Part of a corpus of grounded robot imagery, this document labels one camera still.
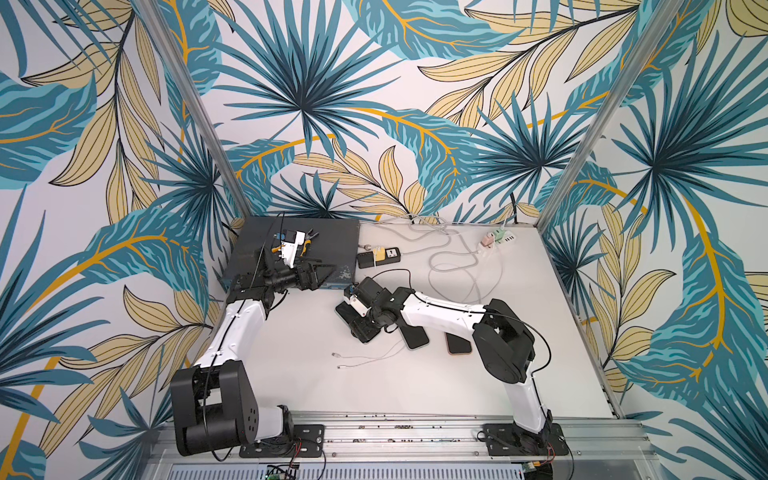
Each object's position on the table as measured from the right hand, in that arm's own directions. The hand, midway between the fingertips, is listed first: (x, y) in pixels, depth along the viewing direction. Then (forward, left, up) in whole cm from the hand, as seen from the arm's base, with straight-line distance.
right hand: (345, 344), depth 85 cm
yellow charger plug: (+31, -10, +3) cm, 33 cm away
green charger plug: (+40, -54, +2) cm, 67 cm away
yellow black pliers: (+37, +15, +3) cm, 40 cm away
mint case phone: (+3, -21, -3) cm, 21 cm away
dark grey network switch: (+38, +7, +2) cm, 39 cm away
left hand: (+13, +4, +19) cm, 24 cm away
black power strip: (+32, -6, -1) cm, 33 cm away
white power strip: (+41, -59, -1) cm, 71 cm away
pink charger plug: (+36, -49, +2) cm, 61 cm away
